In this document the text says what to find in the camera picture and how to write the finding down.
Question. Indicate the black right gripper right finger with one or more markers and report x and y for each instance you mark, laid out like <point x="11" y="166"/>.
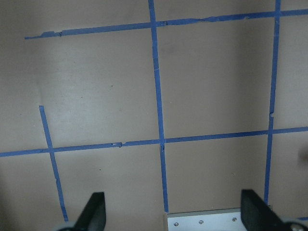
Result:
<point x="257" y="216"/>

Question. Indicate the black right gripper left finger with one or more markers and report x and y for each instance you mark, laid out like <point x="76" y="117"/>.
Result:
<point x="93" y="216"/>

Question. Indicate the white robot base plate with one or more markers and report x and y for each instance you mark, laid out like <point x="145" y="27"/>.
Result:
<point x="210" y="220"/>

